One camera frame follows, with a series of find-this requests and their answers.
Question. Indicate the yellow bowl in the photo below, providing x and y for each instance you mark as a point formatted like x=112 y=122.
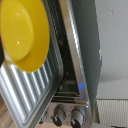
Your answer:
x=23 y=33

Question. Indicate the black dish rack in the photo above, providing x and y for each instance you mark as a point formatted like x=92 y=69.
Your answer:
x=85 y=50

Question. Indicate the silver oven knob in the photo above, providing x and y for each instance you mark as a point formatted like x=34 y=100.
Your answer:
x=78 y=116
x=59 y=115

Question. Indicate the white ribbed box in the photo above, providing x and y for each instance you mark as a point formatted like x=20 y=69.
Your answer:
x=111 y=113

